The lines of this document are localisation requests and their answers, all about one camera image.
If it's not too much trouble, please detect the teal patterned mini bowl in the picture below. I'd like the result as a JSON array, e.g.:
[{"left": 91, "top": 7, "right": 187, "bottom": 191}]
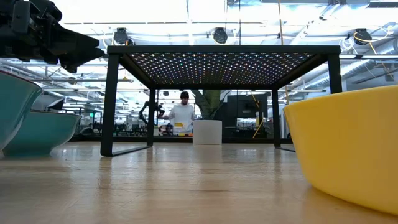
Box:
[
  {"left": 0, "top": 68, "right": 44, "bottom": 152},
  {"left": 2, "top": 109, "right": 82, "bottom": 157}
]

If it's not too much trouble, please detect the black ceiling cable reel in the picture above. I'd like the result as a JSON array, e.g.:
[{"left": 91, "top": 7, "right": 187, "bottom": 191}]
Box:
[
  {"left": 211, "top": 27, "right": 229, "bottom": 45},
  {"left": 353, "top": 27, "right": 373, "bottom": 46},
  {"left": 113, "top": 27, "right": 135, "bottom": 46}
]

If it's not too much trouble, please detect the black perforated metal shelf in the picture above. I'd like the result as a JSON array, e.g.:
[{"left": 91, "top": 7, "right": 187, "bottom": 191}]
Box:
[{"left": 99, "top": 45, "right": 343, "bottom": 157}]

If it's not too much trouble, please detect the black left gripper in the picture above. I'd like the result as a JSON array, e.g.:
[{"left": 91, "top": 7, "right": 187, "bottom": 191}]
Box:
[{"left": 0, "top": 0, "right": 106, "bottom": 74}]

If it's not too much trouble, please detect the white plant pot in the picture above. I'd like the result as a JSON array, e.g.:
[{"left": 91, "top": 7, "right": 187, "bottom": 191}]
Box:
[{"left": 192, "top": 119, "right": 223, "bottom": 146}]

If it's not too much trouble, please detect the person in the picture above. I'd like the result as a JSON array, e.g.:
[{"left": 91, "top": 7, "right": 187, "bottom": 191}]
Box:
[{"left": 167, "top": 91, "right": 196, "bottom": 137}]

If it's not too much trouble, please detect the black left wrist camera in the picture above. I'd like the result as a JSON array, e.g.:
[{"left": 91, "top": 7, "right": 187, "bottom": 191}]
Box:
[{"left": 11, "top": 0, "right": 32, "bottom": 34}]

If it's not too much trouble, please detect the green snake plant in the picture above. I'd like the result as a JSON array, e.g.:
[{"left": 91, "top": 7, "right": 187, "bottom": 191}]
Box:
[{"left": 190, "top": 89, "right": 233, "bottom": 121}]

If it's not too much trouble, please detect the black cabinet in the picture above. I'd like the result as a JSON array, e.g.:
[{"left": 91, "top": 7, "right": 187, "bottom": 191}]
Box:
[{"left": 226, "top": 93, "right": 269, "bottom": 138}]

